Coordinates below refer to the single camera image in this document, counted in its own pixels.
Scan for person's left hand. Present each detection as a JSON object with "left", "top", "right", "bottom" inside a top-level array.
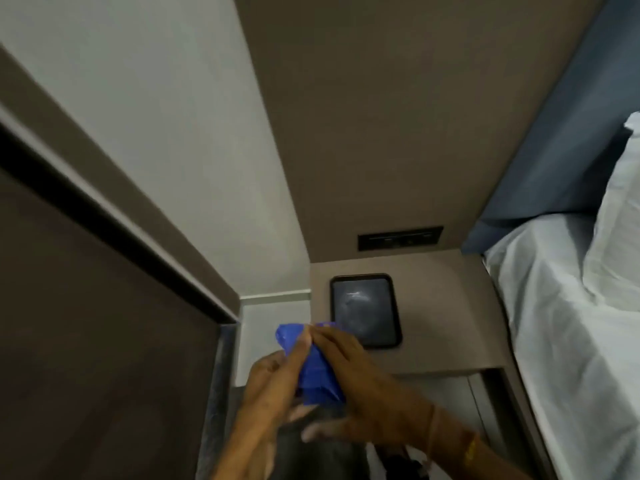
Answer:
[{"left": 239, "top": 329, "right": 313, "bottom": 443}]

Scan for person's right hand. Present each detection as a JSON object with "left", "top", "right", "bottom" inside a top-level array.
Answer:
[{"left": 300, "top": 325, "right": 436, "bottom": 448}]

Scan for blue cleaning cloth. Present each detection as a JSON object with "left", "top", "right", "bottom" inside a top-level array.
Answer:
[{"left": 276, "top": 322, "right": 347, "bottom": 406}]

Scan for person's right forearm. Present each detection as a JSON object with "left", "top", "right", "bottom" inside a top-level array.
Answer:
[{"left": 427, "top": 405, "right": 528, "bottom": 480}]

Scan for person's left forearm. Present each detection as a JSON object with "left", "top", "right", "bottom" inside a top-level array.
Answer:
[{"left": 212, "top": 429, "right": 288, "bottom": 480}]

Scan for black rectangular tray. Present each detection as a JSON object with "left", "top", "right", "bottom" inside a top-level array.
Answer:
[{"left": 329, "top": 273, "right": 404, "bottom": 350}]

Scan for brown bedside table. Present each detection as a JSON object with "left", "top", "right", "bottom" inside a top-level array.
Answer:
[{"left": 309, "top": 249, "right": 548, "bottom": 480}]

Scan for brown sliding door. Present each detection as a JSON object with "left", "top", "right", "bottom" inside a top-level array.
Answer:
[{"left": 0, "top": 165, "right": 224, "bottom": 480}]

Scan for white bed sheet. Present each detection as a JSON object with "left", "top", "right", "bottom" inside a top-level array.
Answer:
[{"left": 482, "top": 212, "right": 640, "bottom": 480}]

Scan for blue upholstered headboard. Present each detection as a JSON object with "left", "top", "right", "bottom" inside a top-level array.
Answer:
[{"left": 460, "top": 0, "right": 640, "bottom": 256}]

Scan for white pillow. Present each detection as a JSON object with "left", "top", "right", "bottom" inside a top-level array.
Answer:
[{"left": 582, "top": 112, "right": 640, "bottom": 313}]

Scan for black wall switch panel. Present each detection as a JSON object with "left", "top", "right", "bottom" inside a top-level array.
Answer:
[{"left": 357, "top": 225, "right": 445, "bottom": 253}]

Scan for brown door frame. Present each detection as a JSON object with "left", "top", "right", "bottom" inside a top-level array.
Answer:
[{"left": 0, "top": 45, "right": 242, "bottom": 325}]

